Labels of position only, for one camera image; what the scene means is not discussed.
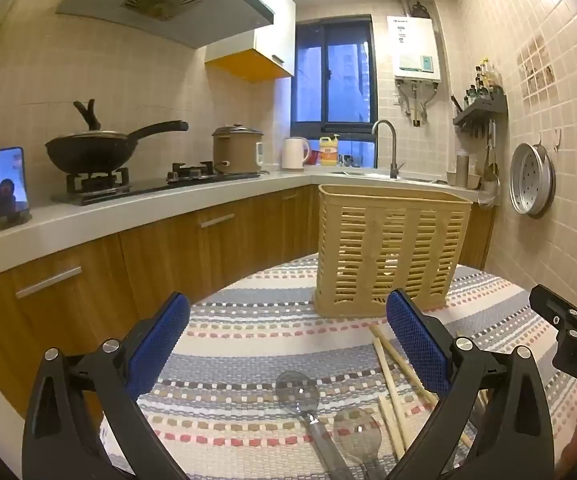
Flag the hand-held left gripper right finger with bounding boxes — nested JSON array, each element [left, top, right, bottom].
[[386, 287, 554, 480]]

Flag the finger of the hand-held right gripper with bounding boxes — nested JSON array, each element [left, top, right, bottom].
[[529, 284, 577, 343]]

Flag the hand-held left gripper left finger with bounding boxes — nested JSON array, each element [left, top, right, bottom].
[[21, 291, 192, 480]]

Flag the beige plastic utensil basket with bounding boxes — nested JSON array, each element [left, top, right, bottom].
[[313, 184, 473, 319]]

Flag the hanging kitchen utensils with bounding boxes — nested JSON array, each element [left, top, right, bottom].
[[481, 120, 500, 183]]

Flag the striped woven tablecloth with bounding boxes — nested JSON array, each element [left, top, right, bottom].
[[98, 254, 577, 480]]

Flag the clear plastic spoon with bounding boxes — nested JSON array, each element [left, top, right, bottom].
[[274, 370, 357, 480], [333, 406, 389, 480]]

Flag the round metal steamer tray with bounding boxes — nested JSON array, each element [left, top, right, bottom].
[[510, 142, 557, 219]]

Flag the white kitchen countertop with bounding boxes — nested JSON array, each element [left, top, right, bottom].
[[0, 166, 494, 286]]

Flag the black gas stove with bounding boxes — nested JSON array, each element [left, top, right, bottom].
[[51, 160, 264, 206]]

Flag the steel kitchen sink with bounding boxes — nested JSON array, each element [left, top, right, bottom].
[[329, 170, 439, 184]]

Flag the steel kitchen faucet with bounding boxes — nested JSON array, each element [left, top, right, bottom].
[[371, 120, 404, 180]]

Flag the black wok with lid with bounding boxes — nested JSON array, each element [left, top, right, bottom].
[[45, 100, 190, 175]]

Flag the beige rice cooker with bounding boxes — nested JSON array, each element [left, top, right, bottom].
[[212, 124, 265, 175]]

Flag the yellow detergent bottle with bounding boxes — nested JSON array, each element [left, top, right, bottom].
[[319, 134, 340, 167]]

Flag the blue smartphone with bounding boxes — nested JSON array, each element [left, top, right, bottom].
[[0, 146, 33, 218]]

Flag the white electric kettle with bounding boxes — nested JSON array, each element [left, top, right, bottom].
[[281, 137, 311, 173]]

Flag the row of condiment bottles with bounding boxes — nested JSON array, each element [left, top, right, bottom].
[[463, 57, 503, 108]]

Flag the water heater pipes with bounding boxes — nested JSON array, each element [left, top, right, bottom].
[[396, 81, 439, 127]]

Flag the dark framed window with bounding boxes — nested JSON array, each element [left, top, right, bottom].
[[291, 15, 379, 141]]

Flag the grey range hood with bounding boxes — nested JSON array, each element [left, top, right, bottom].
[[56, 0, 275, 50]]

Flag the grey wall spice rack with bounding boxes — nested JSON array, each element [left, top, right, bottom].
[[453, 92, 508, 138]]

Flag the white wall water heater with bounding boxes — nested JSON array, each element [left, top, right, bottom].
[[387, 15, 442, 82]]

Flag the white and yellow wall cabinet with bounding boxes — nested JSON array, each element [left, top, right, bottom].
[[205, 0, 297, 83]]

